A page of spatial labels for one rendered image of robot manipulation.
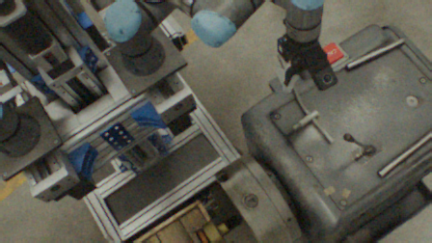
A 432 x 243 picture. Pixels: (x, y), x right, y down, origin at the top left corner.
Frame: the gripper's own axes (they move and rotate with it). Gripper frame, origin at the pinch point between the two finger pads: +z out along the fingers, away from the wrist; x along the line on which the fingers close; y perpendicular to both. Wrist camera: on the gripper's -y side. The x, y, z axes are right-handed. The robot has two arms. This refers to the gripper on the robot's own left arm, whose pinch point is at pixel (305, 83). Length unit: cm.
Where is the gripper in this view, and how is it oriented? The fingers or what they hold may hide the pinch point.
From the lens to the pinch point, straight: 107.6
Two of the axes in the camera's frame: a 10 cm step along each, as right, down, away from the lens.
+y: -5.5, -7.7, 3.1
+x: -8.3, 5.4, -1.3
